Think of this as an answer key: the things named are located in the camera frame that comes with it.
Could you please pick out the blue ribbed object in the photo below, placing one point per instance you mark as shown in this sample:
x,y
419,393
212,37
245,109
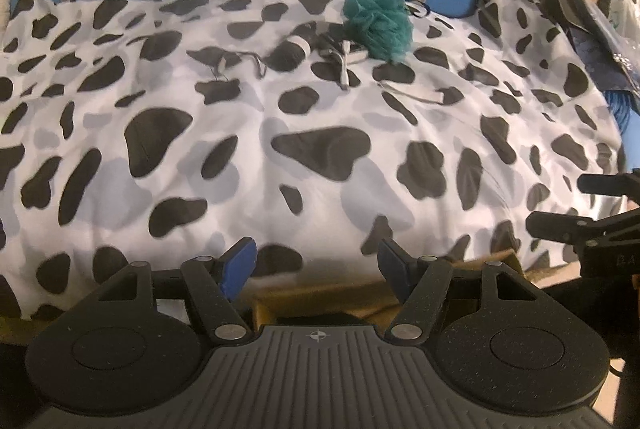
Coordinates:
x,y
625,114

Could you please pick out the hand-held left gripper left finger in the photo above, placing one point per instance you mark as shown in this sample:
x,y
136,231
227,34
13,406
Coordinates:
x,y
239,266

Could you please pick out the black cloth white band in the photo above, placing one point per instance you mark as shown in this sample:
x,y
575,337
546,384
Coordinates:
x,y
287,54

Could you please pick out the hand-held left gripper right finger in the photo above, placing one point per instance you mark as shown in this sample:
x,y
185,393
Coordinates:
x,y
396,266

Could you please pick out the cow print blanket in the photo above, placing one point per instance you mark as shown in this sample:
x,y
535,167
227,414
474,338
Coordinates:
x,y
320,169

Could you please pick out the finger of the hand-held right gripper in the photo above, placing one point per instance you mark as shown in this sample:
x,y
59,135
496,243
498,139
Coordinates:
x,y
555,224
607,184

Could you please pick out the teal bath loofah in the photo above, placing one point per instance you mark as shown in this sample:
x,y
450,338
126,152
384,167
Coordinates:
x,y
380,24

